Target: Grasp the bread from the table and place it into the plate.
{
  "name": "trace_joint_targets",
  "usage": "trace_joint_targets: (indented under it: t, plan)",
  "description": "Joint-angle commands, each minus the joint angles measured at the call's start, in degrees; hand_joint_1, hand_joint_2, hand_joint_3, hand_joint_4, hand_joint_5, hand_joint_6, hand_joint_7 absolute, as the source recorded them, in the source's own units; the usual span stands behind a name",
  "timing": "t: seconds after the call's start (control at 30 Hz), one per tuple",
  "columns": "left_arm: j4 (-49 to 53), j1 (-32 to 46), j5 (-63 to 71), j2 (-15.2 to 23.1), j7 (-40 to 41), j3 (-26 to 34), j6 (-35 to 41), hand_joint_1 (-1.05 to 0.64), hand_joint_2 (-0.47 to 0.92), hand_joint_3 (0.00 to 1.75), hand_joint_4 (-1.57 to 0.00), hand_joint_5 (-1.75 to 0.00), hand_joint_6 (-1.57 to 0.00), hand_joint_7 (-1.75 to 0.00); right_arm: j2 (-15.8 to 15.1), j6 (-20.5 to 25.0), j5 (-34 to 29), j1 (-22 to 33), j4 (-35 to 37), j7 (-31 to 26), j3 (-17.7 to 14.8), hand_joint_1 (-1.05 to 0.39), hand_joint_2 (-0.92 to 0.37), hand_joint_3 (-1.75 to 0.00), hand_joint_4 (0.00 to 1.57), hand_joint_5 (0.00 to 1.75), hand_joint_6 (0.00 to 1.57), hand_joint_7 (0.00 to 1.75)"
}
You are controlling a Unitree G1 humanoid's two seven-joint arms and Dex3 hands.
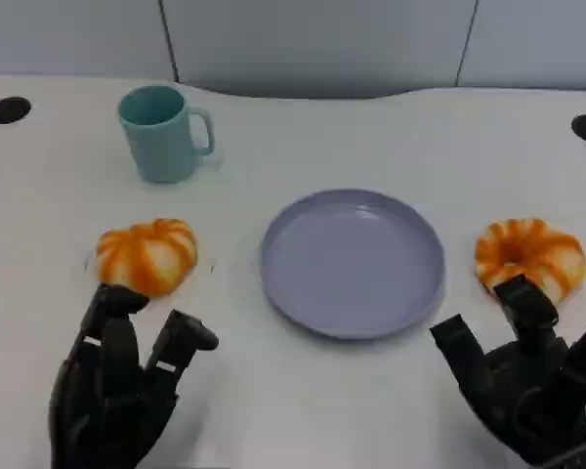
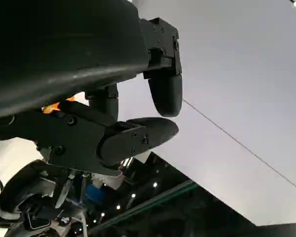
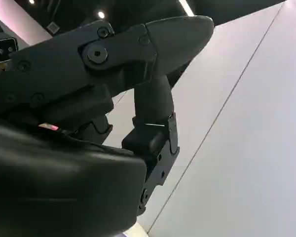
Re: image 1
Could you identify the orange white toy bread roll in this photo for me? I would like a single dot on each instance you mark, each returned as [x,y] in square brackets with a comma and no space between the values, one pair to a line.
[146,256]

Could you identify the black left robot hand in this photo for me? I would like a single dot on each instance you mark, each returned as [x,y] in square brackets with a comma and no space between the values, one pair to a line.
[102,391]

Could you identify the pale green mug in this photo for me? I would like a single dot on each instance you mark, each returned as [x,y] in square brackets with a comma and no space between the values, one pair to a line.
[158,141]

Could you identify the lilac plate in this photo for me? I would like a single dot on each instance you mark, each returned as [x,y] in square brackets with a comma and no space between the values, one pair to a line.
[351,264]

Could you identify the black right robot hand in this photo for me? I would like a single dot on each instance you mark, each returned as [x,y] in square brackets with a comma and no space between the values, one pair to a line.
[522,386]

